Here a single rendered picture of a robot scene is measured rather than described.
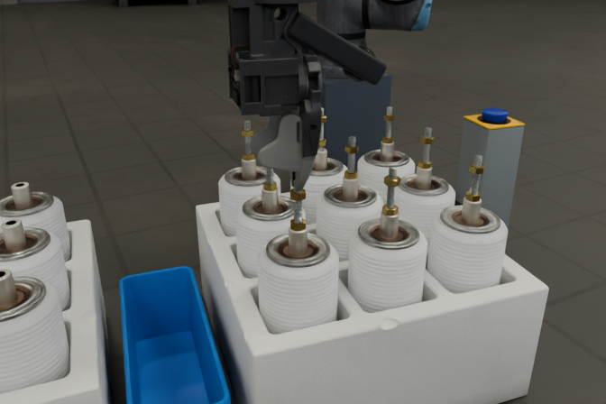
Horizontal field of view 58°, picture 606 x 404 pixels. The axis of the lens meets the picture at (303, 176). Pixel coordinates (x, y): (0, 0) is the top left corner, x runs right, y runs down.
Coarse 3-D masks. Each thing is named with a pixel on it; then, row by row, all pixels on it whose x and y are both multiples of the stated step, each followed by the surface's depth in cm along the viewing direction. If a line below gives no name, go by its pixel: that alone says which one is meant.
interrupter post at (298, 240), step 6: (306, 228) 63; (294, 234) 62; (300, 234) 62; (306, 234) 63; (294, 240) 63; (300, 240) 63; (306, 240) 63; (294, 246) 63; (300, 246) 63; (306, 246) 63; (294, 252) 63; (300, 252) 63; (306, 252) 64
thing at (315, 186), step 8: (344, 168) 88; (312, 176) 85; (328, 176) 85; (336, 176) 85; (312, 184) 85; (320, 184) 84; (328, 184) 85; (336, 184) 85; (312, 192) 85; (320, 192) 85; (304, 200) 86; (312, 200) 86; (304, 208) 87; (312, 208) 86; (312, 216) 87
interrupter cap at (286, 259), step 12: (276, 240) 66; (288, 240) 66; (312, 240) 66; (324, 240) 66; (276, 252) 63; (288, 252) 64; (312, 252) 64; (324, 252) 63; (288, 264) 61; (300, 264) 61; (312, 264) 61
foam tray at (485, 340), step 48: (288, 192) 97; (240, 288) 70; (432, 288) 70; (528, 288) 70; (240, 336) 64; (288, 336) 61; (336, 336) 61; (384, 336) 63; (432, 336) 66; (480, 336) 69; (528, 336) 72; (240, 384) 69; (288, 384) 61; (336, 384) 64; (384, 384) 66; (432, 384) 69; (480, 384) 72; (528, 384) 76
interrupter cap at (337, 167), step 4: (328, 160) 91; (332, 160) 91; (336, 160) 90; (328, 164) 90; (332, 164) 89; (336, 164) 89; (340, 164) 89; (328, 168) 88; (332, 168) 88; (336, 168) 87; (340, 168) 87; (312, 172) 85; (316, 172) 86; (320, 172) 86; (324, 172) 86; (328, 172) 85; (332, 172) 85; (336, 172) 86; (320, 176) 85; (324, 176) 85
